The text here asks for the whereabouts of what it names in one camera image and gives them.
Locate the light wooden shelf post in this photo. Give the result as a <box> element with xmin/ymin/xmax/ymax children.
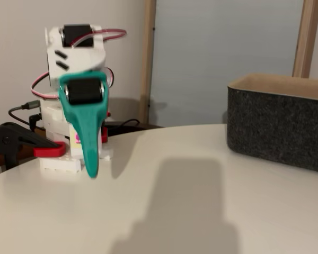
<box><xmin>137</xmin><ymin>0</ymin><xmax>157</xmax><ymax>125</ymax></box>
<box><xmin>292</xmin><ymin>0</ymin><xmax>318</xmax><ymax>79</ymax></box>

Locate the white toy brick base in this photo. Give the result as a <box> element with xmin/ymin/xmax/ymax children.
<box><xmin>39</xmin><ymin>148</ymin><xmax>114</xmax><ymax>174</ymax></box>

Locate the grey usb cable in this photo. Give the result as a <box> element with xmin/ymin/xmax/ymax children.
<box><xmin>7</xmin><ymin>99</ymin><xmax>42</xmax><ymax>128</ymax></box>

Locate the black clamp with red pad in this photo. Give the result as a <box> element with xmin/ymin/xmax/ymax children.
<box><xmin>0</xmin><ymin>123</ymin><xmax>66</xmax><ymax>171</ymax></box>
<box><xmin>99</xmin><ymin>111</ymin><xmax>111</xmax><ymax>143</ymax></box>

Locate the thin black cable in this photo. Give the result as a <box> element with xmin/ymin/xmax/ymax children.
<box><xmin>105</xmin><ymin>119</ymin><xmax>141</xmax><ymax>132</ymax></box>

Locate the dark grey felt basket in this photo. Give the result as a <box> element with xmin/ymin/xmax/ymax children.
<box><xmin>226</xmin><ymin>73</ymin><xmax>318</xmax><ymax>175</ymax></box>

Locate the red white servo wire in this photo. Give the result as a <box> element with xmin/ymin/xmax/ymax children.
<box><xmin>31</xmin><ymin>71</ymin><xmax>62</xmax><ymax>102</ymax></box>
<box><xmin>71</xmin><ymin>28</ymin><xmax>127</xmax><ymax>48</ymax></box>
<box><xmin>105</xmin><ymin>67</ymin><xmax>115</xmax><ymax>88</ymax></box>

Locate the black power plug cable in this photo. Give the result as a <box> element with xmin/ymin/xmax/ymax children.
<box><xmin>28</xmin><ymin>113</ymin><xmax>42</xmax><ymax>132</ymax></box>

